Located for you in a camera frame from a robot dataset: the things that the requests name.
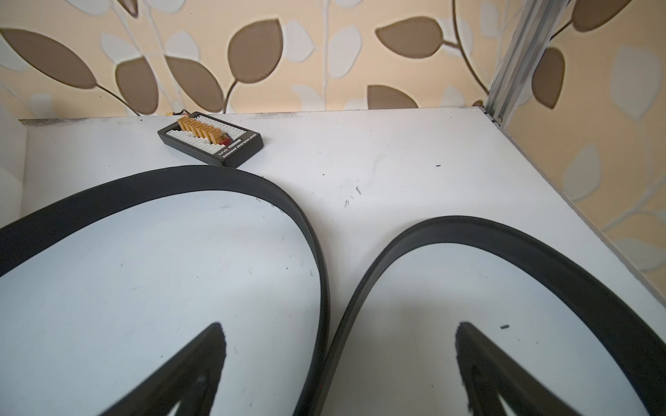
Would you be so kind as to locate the aluminium frame post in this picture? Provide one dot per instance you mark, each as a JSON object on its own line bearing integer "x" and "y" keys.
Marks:
{"x": 538, "y": 22}

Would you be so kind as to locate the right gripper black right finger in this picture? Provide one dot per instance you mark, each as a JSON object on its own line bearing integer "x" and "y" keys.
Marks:
{"x": 493, "y": 379}

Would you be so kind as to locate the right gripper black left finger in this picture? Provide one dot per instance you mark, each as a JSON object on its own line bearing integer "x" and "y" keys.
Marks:
{"x": 185, "y": 385}

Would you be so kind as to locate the black parallel charging board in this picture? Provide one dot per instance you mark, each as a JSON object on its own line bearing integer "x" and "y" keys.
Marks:
{"x": 212, "y": 141}

